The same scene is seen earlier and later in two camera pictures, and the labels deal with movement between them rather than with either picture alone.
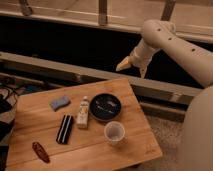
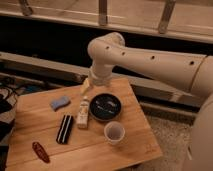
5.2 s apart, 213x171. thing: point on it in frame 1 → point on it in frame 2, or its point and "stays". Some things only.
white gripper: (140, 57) → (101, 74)
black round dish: (105, 107) stays
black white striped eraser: (65, 129) stays
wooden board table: (99, 126) stays
